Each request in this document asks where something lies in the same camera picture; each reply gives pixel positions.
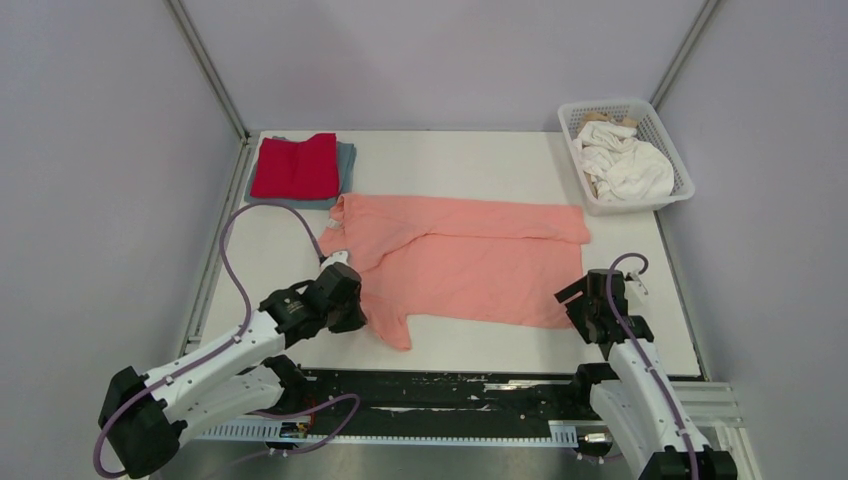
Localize aluminium frame rail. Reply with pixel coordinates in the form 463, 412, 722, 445
135, 374, 760, 480

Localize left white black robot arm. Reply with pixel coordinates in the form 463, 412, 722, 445
93, 261, 367, 479

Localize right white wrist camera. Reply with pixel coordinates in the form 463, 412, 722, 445
625, 270, 649, 297

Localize salmon pink t shirt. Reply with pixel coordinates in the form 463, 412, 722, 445
319, 193, 591, 351

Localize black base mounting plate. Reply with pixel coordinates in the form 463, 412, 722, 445
268, 368, 600, 439

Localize folded grey blue t shirt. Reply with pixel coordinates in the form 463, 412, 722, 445
244, 137, 357, 210

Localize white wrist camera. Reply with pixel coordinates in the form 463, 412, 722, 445
625, 270, 649, 297
321, 249, 350, 269

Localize white slotted cable duct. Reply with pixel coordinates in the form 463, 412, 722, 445
158, 421, 579, 449

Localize beige garment in basket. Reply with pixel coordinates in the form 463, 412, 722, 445
578, 111, 638, 131

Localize folded red t shirt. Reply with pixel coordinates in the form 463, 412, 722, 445
249, 133, 341, 200

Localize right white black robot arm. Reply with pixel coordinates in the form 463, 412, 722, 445
555, 269, 739, 479

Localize white plastic laundry basket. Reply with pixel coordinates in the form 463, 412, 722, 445
557, 98, 695, 216

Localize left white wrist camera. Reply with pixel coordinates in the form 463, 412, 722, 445
321, 249, 350, 269

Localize crumpled white t shirt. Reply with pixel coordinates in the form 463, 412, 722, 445
574, 120, 674, 202

